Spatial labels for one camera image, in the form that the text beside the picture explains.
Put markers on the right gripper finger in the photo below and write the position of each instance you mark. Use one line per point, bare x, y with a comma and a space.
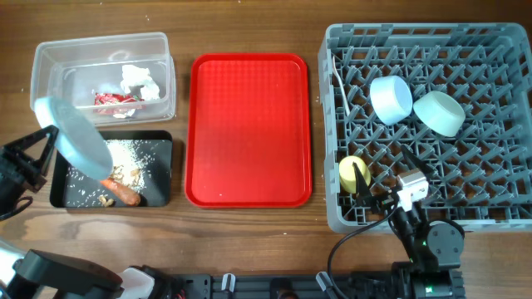
363, 192
413, 160

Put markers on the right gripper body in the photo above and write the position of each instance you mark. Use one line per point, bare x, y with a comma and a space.
383, 202

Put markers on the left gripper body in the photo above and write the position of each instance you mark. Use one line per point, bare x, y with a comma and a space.
13, 178

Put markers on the yellow cup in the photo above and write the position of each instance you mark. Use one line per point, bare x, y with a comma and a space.
347, 175

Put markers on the mint green bowl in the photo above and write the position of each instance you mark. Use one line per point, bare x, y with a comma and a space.
440, 112

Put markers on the light blue plate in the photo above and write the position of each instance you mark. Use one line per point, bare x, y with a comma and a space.
78, 140

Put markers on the light blue small bowl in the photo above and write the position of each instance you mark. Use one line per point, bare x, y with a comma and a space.
391, 99

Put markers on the red snack wrapper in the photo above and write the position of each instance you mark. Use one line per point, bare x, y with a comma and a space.
116, 104

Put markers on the food scraps and rice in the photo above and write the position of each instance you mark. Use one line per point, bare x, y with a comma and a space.
130, 168

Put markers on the orange carrot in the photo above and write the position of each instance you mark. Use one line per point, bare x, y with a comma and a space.
125, 194

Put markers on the white plastic spoon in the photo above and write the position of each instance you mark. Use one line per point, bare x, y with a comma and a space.
341, 86

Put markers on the white tissue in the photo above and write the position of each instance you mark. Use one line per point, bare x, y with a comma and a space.
138, 81

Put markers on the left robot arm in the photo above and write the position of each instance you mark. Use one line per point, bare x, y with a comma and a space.
25, 274

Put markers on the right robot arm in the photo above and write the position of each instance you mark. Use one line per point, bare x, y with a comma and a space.
434, 247

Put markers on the grey dishwasher rack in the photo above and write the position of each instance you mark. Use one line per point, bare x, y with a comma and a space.
482, 176

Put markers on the black plastic tray bin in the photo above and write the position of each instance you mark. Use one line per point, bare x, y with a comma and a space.
157, 191

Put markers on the red serving tray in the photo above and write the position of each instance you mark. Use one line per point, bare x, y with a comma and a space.
249, 139

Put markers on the clear plastic bin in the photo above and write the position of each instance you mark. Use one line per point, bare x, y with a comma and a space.
75, 70

